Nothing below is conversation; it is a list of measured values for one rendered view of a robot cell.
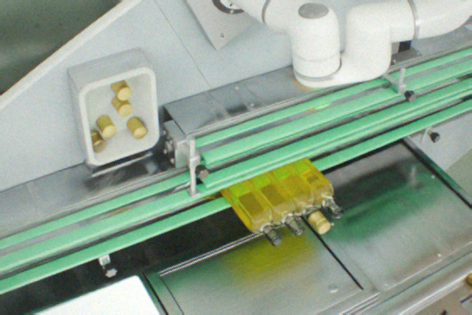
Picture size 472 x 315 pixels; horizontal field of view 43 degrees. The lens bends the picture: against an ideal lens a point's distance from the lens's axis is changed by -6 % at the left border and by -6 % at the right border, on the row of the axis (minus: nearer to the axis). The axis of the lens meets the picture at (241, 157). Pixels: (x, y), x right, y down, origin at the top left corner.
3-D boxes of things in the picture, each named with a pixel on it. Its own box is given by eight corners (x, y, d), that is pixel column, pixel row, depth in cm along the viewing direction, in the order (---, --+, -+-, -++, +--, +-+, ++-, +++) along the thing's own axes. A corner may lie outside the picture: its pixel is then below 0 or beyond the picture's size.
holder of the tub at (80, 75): (82, 161, 149) (93, 181, 144) (66, 67, 130) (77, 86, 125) (146, 139, 156) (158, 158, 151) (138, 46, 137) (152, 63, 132)
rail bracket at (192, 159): (174, 176, 149) (198, 210, 141) (171, 121, 137) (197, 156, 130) (185, 173, 150) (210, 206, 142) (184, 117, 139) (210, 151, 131)
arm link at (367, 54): (400, -11, 120) (398, 52, 131) (284, 5, 120) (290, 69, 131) (416, 14, 113) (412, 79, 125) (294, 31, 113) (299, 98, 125)
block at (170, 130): (161, 153, 152) (174, 171, 148) (159, 123, 146) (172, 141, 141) (174, 148, 153) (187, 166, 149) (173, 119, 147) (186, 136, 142)
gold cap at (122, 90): (109, 79, 136) (116, 90, 133) (124, 75, 137) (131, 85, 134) (111, 92, 138) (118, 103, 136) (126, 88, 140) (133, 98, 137)
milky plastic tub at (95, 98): (78, 146, 145) (91, 168, 139) (66, 68, 130) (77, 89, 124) (145, 124, 152) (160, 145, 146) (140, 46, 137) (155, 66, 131)
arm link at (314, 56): (297, -22, 124) (349, 9, 114) (301, 30, 133) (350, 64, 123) (258, -6, 121) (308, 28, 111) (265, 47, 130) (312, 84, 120)
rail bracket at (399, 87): (373, 77, 166) (405, 104, 157) (378, 54, 161) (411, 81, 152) (384, 73, 167) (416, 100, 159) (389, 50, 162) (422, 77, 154)
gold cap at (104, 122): (95, 116, 140) (101, 127, 137) (109, 112, 142) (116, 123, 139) (96, 129, 142) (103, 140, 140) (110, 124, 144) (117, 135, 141)
